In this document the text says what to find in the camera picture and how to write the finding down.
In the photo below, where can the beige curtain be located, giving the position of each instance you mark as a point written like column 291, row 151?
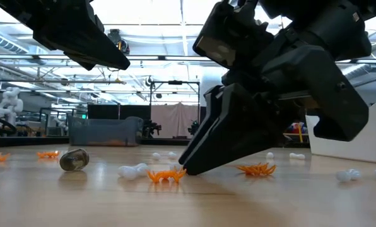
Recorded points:
column 175, row 119

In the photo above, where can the black background robot arm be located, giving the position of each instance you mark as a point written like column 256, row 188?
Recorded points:
column 193, row 127
column 151, row 127

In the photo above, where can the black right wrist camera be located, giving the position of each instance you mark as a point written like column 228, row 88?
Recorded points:
column 232, row 34

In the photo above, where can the dark brown round decoration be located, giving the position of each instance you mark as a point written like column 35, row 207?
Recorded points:
column 74, row 160

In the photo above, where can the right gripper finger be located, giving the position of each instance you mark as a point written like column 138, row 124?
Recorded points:
column 244, row 132
column 210, row 110

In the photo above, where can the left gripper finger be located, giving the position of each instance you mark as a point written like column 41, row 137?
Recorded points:
column 85, row 64
column 80, row 41

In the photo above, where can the dark grey plastic bin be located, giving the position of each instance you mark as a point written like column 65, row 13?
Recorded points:
column 106, row 132

